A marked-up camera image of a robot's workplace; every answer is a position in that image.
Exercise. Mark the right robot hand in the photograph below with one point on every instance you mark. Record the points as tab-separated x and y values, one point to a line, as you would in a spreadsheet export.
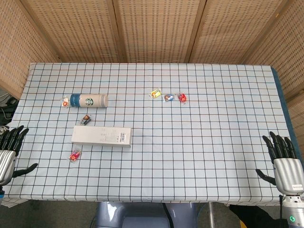
286	171

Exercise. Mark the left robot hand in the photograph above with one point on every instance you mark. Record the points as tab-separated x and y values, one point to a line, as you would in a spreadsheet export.
6	156

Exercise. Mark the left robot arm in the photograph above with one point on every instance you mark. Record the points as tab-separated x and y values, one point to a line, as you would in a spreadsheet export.
1	193

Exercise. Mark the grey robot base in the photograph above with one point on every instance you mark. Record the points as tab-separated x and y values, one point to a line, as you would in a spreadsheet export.
145	215

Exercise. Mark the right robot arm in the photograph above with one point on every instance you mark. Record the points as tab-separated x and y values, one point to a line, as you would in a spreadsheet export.
293	209

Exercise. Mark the white rectangular box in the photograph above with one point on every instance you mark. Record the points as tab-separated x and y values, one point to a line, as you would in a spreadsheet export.
102	137

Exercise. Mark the blue grid tablecloth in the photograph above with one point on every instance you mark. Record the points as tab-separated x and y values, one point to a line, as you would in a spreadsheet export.
152	133

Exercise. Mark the beige Starbucks tumbler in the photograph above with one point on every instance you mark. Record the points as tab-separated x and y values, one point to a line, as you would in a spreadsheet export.
89	100

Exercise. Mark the woven bamboo folding screen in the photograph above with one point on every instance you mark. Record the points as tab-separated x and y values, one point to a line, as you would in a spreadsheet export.
152	31

